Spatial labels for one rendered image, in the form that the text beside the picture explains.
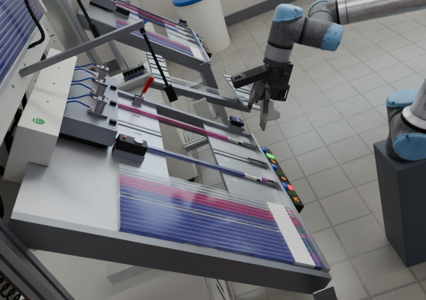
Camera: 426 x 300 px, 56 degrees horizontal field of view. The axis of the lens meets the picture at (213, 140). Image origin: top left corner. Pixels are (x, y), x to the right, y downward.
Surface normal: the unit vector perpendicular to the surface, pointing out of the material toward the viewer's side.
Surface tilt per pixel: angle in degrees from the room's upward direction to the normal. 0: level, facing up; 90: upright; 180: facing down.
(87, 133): 90
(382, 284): 0
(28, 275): 90
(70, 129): 90
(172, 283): 0
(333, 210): 0
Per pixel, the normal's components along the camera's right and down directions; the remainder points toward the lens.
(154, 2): 0.14, 0.54
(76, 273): -0.33, -0.77
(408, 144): -0.23, 0.72
